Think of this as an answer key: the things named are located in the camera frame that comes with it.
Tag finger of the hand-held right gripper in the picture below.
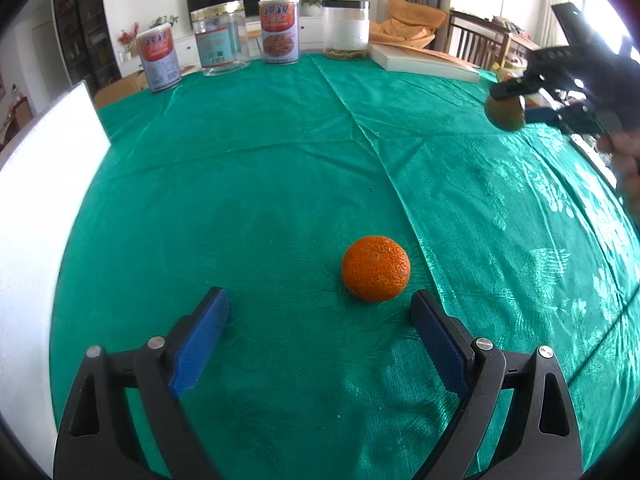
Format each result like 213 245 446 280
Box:
490 72 551 102
523 104 602 134

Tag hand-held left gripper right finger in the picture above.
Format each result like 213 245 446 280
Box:
409 289 586 480

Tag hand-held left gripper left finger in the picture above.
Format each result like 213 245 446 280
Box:
52 286 231 480

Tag brownish green pear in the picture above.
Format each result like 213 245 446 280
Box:
486 92 527 134

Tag small orange tangerine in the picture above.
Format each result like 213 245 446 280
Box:
341 235 411 303

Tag person's right hand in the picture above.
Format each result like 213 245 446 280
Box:
597 130 640 196

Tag wooden bench chair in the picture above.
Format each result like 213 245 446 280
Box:
446 8 542 71

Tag flat white box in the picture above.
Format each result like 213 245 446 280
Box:
367 41 482 84

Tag orange lounge chair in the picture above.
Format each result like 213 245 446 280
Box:
370 0 450 54

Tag clear jar with black lid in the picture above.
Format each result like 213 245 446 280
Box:
321 0 371 61

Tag green satin tablecloth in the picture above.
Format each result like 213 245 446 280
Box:
47 52 640 480

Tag white board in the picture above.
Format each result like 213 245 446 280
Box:
0 80 112 428

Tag tall red label tin can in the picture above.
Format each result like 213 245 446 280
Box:
258 0 301 66

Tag brown cardboard box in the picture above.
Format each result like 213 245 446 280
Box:
95 71 151 109

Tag short red label tin can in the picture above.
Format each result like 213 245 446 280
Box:
136 27 182 95

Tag clear jar with gold lid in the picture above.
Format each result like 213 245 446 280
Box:
191 1 250 77

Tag red flower arrangement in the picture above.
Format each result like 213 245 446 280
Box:
118 22 140 57

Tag dark glass display cabinet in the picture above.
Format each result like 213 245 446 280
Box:
52 0 124 92

